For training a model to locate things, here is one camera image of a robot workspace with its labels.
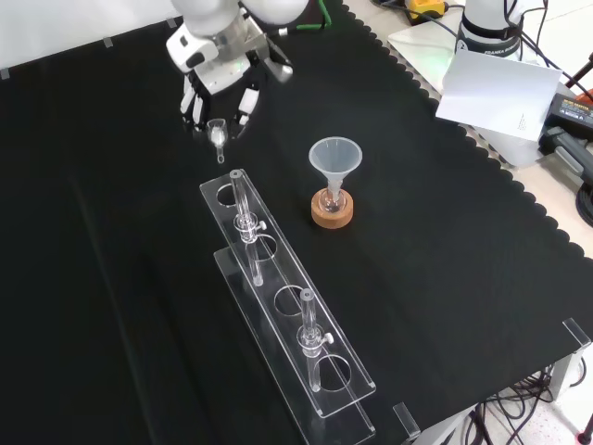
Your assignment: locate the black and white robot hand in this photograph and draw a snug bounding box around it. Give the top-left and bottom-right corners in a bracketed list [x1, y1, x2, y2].
[166, 23, 260, 139]

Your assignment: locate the clear glass weighing funnel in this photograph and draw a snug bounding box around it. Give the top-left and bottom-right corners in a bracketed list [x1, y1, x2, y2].
[206, 118, 230, 165]

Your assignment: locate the translucent plastic funnel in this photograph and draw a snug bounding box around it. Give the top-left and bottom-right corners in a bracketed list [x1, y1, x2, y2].
[308, 135, 363, 198]

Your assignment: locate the small round-bottom glass flask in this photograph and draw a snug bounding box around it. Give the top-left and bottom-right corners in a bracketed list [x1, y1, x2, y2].
[318, 183, 347, 216]

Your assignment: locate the clear acrylic funnel stand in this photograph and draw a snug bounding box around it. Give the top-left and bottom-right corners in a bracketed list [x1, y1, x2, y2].
[198, 168, 378, 445]

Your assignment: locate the yellow stop button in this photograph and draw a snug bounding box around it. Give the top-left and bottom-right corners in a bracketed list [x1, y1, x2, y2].
[406, 0, 450, 26]

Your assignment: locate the black bench cloth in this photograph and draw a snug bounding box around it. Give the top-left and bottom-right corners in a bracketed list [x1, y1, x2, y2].
[0, 0, 593, 445]

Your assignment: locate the white paper sheet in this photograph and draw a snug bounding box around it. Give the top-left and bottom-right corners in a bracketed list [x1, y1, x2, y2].
[435, 48, 563, 141]

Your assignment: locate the black and grey clamp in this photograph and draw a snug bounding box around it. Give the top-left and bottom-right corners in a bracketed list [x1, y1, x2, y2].
[538, 125, 593, 187]

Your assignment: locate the black power supply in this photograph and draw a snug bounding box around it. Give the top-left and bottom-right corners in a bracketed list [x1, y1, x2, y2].
[549, 92, 593, 130]

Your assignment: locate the clear acrylic edge clip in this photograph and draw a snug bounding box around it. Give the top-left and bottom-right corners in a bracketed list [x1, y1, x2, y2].
[391, 401, 422, 442]
[561, 317, 593, 350]

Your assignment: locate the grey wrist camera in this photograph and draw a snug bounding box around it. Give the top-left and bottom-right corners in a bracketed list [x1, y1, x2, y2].
[251, 32, 295, 85]

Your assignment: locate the green cable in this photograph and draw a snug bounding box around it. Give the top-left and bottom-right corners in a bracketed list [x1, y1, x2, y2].
[295, 0, 334, 32]

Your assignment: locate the cork ring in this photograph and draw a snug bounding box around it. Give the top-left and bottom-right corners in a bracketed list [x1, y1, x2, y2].
[310, 188, 356, 229]

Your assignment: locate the black stop button cable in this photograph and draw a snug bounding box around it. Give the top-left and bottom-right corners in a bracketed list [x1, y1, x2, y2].
[370, 0, 464, 45]

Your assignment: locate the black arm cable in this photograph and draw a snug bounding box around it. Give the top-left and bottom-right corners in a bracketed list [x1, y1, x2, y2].
[507, 0, 565, 71]

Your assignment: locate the black floor cable bundle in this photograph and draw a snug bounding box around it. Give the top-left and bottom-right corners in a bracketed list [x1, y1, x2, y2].
[462, 364, 593, 445]

